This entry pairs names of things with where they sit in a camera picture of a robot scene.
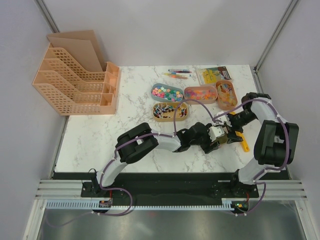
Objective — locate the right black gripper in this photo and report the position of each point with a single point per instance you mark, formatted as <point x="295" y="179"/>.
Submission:
<point x="231" y="136"/>

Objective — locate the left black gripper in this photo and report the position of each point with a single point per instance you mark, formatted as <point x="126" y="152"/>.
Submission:
<point x="208" y="141"/>

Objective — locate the round gold jar lid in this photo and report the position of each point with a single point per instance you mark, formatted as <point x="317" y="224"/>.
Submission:
<point x="222" y="140"/>

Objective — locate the yellow plastic scoop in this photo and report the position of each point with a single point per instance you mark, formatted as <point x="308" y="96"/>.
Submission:
<point x="244" y="144"/>

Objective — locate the pink tray of gummy candies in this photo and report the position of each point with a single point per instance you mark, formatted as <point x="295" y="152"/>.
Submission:
<point x="204" y="94"/>

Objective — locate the tan tray of lollipops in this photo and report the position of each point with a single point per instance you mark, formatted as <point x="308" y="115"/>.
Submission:
<point x="164" y="112"/>

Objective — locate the grey tray of colourful candies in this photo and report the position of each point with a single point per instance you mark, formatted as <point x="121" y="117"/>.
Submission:
<point x="165" y="93"/>

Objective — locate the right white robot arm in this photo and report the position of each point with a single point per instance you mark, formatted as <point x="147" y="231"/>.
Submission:
<point x="275" y="144"/>

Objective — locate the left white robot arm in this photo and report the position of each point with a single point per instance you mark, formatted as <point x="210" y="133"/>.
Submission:
<point x="138" y="142"/>

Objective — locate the coloured pens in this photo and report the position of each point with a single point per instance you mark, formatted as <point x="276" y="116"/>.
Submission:
<point x="178" y="73"/>

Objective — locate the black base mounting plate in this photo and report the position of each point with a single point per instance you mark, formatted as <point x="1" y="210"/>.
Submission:
<point x="171" y="177"/>

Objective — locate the peach mesh file organizer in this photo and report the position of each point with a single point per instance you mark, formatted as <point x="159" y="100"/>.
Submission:
<point x="74" y="77"/>

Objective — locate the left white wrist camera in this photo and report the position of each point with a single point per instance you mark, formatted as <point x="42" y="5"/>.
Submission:
<point x="216" y="132"/>

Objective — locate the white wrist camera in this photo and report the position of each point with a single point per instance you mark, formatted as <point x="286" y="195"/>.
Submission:
<point x="216" y="132"/>
<point x="221" y="119"/>

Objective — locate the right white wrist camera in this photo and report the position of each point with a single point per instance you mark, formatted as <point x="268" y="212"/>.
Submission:
<point x="221" y="119"/>

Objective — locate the aluminium frame rail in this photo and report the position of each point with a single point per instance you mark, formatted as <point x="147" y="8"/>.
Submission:
<point x="271" y="189"/>

